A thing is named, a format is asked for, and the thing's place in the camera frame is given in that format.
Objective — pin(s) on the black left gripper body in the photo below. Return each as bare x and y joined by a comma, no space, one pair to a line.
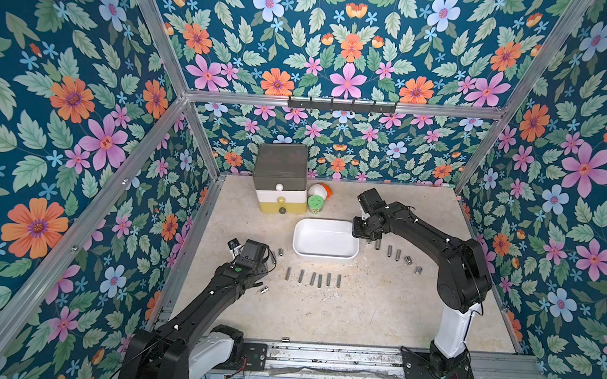
258,271

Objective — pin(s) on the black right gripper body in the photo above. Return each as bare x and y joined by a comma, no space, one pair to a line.
364,230

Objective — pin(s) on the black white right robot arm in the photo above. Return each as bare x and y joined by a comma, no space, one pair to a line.
463,281

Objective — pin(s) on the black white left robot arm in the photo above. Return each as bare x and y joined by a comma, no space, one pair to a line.
188,346

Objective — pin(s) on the white plastic storage tray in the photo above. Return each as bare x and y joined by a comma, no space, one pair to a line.
325,240

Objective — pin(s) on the grey white yellow drawer box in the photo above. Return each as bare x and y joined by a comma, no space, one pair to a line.
280,178

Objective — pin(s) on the white orange ball toy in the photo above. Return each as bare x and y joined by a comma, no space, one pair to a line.
320,189

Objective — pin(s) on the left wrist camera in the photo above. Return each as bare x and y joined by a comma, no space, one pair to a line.
234,247

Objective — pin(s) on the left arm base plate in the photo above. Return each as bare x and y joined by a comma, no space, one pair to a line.
249,357

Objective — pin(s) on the black wall hook rail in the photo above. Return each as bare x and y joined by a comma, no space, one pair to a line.
324,105

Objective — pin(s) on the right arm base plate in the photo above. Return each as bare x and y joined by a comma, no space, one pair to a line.
434,365

